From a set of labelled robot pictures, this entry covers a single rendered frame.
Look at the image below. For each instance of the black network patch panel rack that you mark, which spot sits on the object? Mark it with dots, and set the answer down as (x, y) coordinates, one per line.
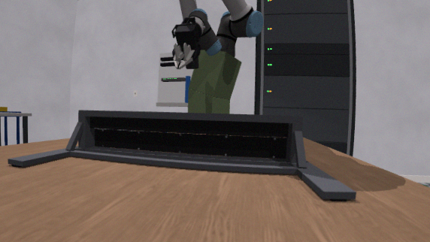
(94, 134)

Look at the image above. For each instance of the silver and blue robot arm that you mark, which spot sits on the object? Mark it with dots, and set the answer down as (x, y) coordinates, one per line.
(240, 21)

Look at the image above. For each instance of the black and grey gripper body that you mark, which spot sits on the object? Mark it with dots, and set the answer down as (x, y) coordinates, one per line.
(187, 33)

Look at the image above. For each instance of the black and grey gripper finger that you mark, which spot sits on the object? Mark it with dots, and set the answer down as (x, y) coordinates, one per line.
(177, 55)
(189, 55)

